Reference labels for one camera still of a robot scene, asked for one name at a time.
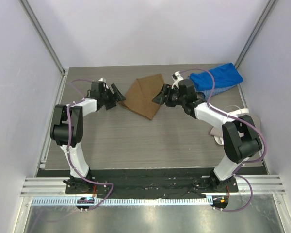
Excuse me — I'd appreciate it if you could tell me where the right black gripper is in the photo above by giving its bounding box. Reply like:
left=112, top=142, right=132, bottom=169
left=152, top=84, right=186, bottom=107

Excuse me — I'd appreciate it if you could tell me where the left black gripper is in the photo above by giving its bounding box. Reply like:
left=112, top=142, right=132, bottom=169
left=100, top=84, right=125, bottom=110

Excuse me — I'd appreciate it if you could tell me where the brown cloth napkin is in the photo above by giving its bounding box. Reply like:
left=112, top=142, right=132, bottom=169
left=120, top=74, right=165, bottom=120

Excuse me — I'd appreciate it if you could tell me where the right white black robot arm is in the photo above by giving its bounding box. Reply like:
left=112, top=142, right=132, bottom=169
left=152, top=80, right=262, bottom=192

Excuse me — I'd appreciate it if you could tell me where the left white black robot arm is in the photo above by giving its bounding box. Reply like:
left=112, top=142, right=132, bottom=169
left=50, top=78, right=126, bottom=194

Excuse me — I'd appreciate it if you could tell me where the blue white checkered cloth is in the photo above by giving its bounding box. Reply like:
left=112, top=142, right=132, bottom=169
left=194, top=83, right=236, bottom=100

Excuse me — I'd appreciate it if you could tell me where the grey white cap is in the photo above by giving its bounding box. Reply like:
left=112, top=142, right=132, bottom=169
left=210, top=105, right=261, bottom=146

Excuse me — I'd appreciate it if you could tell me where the blue folded cloth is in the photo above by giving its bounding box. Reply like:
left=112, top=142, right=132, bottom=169
left=189, top=63, right=243, bottom=88

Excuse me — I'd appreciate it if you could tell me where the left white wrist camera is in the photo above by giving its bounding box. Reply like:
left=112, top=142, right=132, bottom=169
left=98, top=78, right=107, bottom=83

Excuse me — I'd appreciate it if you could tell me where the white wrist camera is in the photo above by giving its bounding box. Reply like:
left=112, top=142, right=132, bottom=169
left=98, top=78, right=107, bottom=83
left=172, top=71, right=184, bottom=89

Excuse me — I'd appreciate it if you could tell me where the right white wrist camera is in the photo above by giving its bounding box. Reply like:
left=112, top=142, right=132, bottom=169
left=172, top=71, right=184, bottom=89

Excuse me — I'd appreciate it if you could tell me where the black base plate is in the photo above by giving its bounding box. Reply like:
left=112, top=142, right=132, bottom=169
left=35, top=167, right=269, bottom=199

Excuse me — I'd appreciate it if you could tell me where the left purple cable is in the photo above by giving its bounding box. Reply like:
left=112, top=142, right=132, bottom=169
left=66, top=79, right=114, bottom=211

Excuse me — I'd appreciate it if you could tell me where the slotted white cable duct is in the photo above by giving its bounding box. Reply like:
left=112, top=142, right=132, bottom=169
left=32, top=196, right=213, bottom=206

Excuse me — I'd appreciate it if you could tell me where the left aluminium frame post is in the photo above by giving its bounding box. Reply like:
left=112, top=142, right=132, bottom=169
left=19, top=0, right=65, bottom=76

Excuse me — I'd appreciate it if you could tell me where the aluminium frame post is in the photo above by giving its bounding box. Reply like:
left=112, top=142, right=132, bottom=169
left=234, top=0, right=278, bottom=70
left=19, top=0, right=65, bottom=76

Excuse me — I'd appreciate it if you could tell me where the front aluminium rail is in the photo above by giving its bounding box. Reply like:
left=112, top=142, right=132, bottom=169
left=21, top=175, right=286, bottom=196

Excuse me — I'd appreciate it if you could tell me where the right aluminium frame post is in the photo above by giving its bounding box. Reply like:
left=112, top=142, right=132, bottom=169
left=234, top=0, right=278, bottom=70

